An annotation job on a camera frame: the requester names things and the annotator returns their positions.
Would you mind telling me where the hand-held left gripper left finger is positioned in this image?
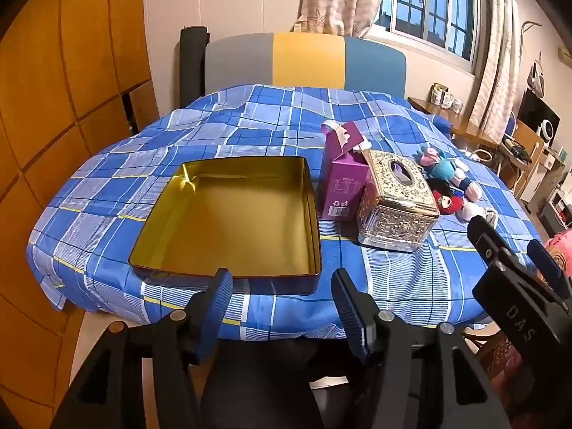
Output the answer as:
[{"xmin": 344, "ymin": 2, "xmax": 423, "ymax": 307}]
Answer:
[{"xmin": 51, "ymin": 268, "xmax": 234, "ymax": 429}]

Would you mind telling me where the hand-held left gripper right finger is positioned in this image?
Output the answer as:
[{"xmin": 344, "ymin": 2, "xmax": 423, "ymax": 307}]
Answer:
[{"xmin": 331, "ymin": 268, "xmax": 512, "ymax": 429}]

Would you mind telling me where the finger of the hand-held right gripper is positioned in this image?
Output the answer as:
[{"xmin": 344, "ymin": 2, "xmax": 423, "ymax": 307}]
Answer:
[
  {"xmin": 467, "ymin": 215, "xmax": 521, "ymax": 274},
  {"xmin": 527, "ymin": 239, "xmax": 572, "ymax": 303}
]

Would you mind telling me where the red Christmas sock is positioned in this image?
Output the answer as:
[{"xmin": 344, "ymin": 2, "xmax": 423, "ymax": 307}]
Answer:
[{"xmin": 426, "ymin": 179, "xmax": 468, "ymax": 216}]

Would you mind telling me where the gold metal tin box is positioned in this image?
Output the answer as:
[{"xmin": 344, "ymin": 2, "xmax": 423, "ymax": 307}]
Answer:
[{"xmin": 129, "ymin": 156, "xmax": 322, "ymax": 296}]

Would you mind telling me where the pink patterned cloth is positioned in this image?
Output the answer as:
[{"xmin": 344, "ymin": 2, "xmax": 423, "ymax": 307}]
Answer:
[{"xmin": 543, "ymin": 228, "xmax": 572, "ymax": 287}]

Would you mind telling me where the brown wooden chair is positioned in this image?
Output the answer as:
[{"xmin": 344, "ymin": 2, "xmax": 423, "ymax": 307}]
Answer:
[{"xmin": 462, "ymin": 322, "xmax": 514, "ymax": 378}]

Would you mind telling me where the white storage shelf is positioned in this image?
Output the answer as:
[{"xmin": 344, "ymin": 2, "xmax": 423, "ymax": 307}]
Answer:
[{"xmin": 538, "ymin": 170, "xmax": 572, "ymax": 233}]

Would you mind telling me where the teal plush doll pink hair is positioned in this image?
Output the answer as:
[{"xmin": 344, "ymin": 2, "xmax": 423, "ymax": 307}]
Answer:
[{"xmin": 418, "ymin": 145, "xmax": 470, "ymax": 185}]

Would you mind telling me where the cluttered side table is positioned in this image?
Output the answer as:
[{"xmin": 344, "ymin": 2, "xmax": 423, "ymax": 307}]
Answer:
[{"xmin": 498, "ymin": 120, "xmax": 566, "ymax": 202}]

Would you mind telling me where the ornate silver tissue box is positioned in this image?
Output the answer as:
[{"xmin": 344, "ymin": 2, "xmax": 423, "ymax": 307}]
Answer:
[{"xmin": 356, "ymin": 149, "xmax": 441, "ymax": 251}]

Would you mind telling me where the wooden desk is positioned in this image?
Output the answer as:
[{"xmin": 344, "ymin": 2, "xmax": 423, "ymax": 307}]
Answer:
[{"xmin": 408, "ymin": 97, "xmax": 506, "ymax": 153}]

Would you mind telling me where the purple carton box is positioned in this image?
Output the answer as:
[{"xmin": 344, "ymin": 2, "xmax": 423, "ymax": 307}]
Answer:
[{"xmin": 319, "ymin": 120, "xmax": 373, "ymax": 222}]

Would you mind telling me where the black monitor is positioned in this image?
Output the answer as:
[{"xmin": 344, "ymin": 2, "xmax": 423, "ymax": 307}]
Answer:
[{"xmin": 518, "ymin": 89, "xmax": 561, "ymax": 144}]

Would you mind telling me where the striped beige curtain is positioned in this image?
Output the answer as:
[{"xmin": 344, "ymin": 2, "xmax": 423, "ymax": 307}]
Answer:
[{"xmin": 467, "ymin": 0, "xmax": 521, "ymax": 144}]

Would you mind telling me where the blue plaid bedsheet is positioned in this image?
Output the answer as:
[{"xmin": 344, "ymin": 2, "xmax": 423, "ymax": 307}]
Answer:
[{"xmin": 27, "ymin": 83, "xmax": 543, "ymax": 340}]

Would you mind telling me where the black rolled mat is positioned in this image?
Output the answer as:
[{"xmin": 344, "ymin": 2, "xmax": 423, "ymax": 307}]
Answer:
[{"xmin": 179, "ymin": 25, "xmax": 210, "ymax": 109}]

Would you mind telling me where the white framed window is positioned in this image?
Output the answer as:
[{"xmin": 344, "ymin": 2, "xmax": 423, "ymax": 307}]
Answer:
[{"xmin": 373, "ymin": 0, "xmax": 485, "ymax": 72}]

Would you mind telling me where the grey yellow blue sofa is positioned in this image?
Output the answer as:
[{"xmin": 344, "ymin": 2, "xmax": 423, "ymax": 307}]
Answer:
[{"xmin": 204, "ymin": 31, "xmax": 407, "ymax": 99}]

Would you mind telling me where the orange wooden wardrobe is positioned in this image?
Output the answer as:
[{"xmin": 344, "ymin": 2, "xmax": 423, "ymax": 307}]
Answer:
[{"xmin": 0, "ymin": 0, "xmax": 161, "ymax": 416}]

